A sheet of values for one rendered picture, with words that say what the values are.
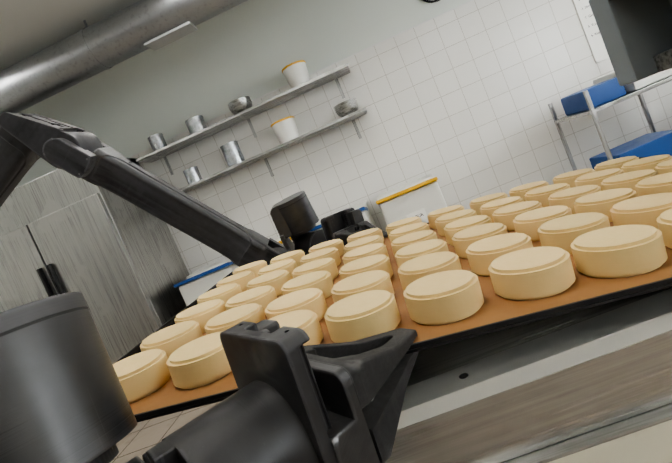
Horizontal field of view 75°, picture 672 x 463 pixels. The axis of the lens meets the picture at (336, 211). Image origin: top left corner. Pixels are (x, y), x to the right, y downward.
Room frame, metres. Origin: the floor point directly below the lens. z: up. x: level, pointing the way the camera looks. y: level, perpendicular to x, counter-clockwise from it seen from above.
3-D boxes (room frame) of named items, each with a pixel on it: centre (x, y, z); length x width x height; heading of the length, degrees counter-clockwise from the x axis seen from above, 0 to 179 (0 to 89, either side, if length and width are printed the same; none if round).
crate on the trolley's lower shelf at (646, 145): (3.58, -2.48, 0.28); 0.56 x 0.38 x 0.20; 91
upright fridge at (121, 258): (4.14, 2.39, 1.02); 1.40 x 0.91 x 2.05; 83
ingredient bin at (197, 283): (4.14, 1.28, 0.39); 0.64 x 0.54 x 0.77; 176
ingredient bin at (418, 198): (3.91, -0.65, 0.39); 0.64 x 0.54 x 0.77; 171
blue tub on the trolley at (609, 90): (3.56, -2.28, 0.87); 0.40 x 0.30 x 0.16; 177
